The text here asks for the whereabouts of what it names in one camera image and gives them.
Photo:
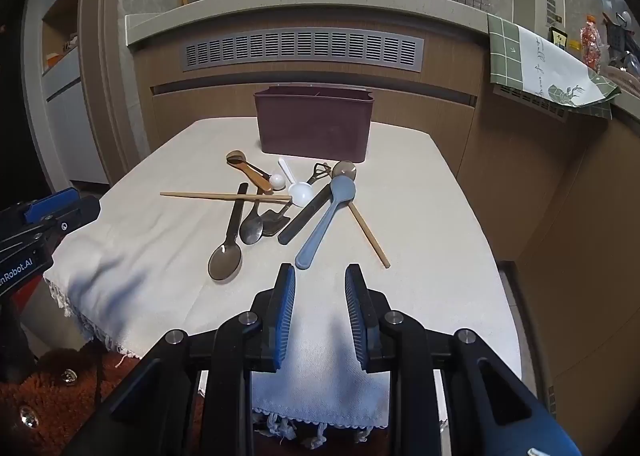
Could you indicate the black peeler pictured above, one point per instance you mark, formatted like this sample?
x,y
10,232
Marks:
x,y
318,171

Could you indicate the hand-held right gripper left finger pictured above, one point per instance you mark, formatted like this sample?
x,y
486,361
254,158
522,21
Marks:
x,y
286,308

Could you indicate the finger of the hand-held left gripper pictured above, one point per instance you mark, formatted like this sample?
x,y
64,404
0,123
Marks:
x,y
75,218
52,203

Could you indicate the pink plastic basket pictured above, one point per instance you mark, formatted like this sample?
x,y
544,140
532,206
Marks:
x,y
625,81

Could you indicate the grey-blue plastic spoon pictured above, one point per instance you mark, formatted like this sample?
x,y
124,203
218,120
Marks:
x,y
320,231

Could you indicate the cream fringed tablecloth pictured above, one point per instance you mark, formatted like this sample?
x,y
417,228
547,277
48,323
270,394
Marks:
x,y
425,216

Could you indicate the white shelf cabinet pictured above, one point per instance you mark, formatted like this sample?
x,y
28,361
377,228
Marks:
x,y
65,101

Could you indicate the small black spatula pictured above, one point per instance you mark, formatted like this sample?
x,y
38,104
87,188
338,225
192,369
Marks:
x,y
275,224

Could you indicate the short brown wooden spoon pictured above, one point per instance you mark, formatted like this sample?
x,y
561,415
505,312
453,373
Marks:
x,y
250,172

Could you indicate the green checked towel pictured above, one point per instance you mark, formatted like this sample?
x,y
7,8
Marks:
x,y
505,51

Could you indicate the grey vent grille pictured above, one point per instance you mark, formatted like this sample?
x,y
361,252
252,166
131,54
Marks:
x,y
300,49

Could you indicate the brown shaggy rug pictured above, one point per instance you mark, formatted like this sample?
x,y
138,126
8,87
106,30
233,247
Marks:
x,y
55,401

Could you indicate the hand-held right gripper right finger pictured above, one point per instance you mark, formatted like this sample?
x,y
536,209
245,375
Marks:
x,y
354,308

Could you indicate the red snack packet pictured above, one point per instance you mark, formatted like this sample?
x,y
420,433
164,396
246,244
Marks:
x,y
590,44

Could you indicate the dark sauce bottle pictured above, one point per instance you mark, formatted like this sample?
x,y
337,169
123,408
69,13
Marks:
x,y
557,38

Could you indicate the bamboo chopstick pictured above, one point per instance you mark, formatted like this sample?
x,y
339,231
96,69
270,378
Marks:
x,y
277,199
195,194

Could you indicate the maroon plastic utensil container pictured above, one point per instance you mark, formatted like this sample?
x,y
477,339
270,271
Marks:
x,y
312,126

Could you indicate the white plastic scoop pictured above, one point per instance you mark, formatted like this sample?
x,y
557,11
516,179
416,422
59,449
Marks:
x,y
301,193

